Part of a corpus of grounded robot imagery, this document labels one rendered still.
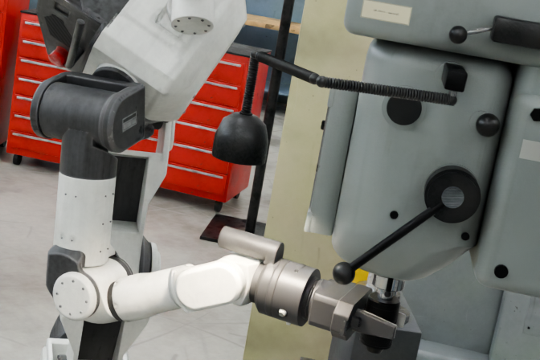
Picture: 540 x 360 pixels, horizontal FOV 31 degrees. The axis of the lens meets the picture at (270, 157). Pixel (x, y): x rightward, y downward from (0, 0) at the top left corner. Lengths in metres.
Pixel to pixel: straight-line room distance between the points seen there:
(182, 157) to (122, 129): 4.56
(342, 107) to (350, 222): 0.16
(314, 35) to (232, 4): 1.43
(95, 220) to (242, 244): 0.25
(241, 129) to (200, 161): 4.80
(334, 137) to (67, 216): 0.47
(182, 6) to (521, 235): 0.61
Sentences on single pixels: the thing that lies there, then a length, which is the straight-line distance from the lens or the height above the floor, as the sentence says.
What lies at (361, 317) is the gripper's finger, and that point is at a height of 1.24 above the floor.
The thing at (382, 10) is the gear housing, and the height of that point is 1.67.
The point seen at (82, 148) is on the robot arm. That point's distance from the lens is 1.54.
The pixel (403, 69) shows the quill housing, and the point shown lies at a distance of 1.25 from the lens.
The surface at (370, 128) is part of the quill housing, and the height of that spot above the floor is 1.51.
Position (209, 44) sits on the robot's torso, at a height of 1.54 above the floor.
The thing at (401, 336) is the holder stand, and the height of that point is 1.08.
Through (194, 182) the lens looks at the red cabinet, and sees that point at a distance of 6.10.
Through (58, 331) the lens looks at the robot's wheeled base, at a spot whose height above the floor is 0.73.
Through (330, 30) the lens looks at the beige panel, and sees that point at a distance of 3.07.
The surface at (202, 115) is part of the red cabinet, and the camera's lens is 6.01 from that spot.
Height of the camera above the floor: 1.74
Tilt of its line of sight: 13 degrees down
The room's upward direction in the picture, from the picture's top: 10 degrees clockwise
